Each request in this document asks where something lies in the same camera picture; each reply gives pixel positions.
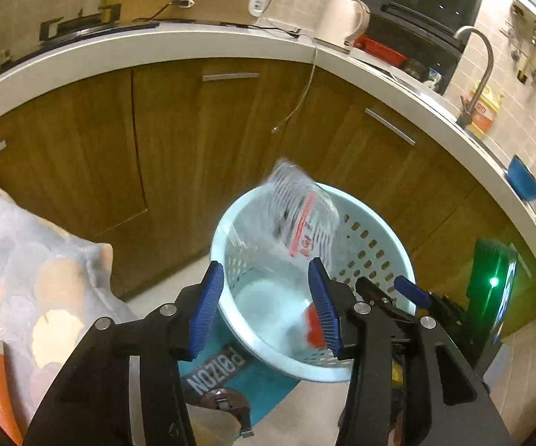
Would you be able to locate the black microwave oven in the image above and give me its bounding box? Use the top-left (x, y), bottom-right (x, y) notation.
top-left (361, 0), bottom-right (482, 94)

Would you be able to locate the scallop pattern tablecloth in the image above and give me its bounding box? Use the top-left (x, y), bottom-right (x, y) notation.
top-left (0, 189), bottom-right (135, 432)

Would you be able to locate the teal floor mat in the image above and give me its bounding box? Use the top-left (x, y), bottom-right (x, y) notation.
top-left (178, 315), bottom-right (299, 427)

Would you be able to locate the blue bowl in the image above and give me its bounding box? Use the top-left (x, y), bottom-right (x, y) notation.
top-left (506, 155), bottom-right (536, 203)

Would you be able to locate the red paper cup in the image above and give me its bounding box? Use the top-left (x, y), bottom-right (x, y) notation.
top-left (303, 304), bottom-right (326, 349)

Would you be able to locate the chrome sink faucet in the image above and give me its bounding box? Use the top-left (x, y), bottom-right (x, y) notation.
top-left (453, 25), bottom-right (496, 128)

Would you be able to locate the light blue plastic basket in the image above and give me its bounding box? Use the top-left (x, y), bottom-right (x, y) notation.
top-left (210, 185), bottom-right (416, 382)

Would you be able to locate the black gas stove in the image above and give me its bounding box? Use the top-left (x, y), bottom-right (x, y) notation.
top-left (0, 3), bottom-right (159, 74)

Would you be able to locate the clear printed plastic wrapper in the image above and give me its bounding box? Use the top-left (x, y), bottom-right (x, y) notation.
top-left (230, 158), bottom-right (340, 266)

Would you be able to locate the white electric kettle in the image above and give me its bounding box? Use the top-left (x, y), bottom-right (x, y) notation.
top-left (314, 0), bottom-right (371, 54)

